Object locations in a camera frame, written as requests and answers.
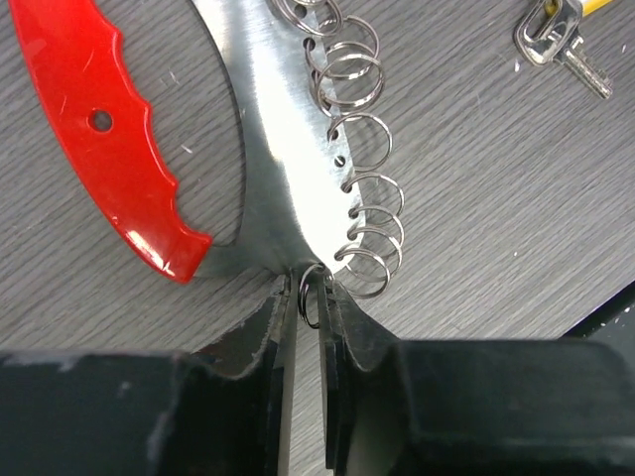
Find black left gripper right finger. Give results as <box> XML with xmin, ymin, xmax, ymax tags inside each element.
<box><xmin>317</xmin><ymin>278</ymin><xmax>634</xmax><ymax>475</ymax></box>

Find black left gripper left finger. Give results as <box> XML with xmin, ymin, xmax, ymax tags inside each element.
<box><xmin>1</xmin><ymin>277</ymin><xmax>298</xmax><ymax>475</ymax></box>

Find silver keys with yellow tag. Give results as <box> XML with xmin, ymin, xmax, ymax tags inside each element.
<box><xmin>513</xmin><ymin>0</ymin><xmax>613</xmax><ymax>99</ymax></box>

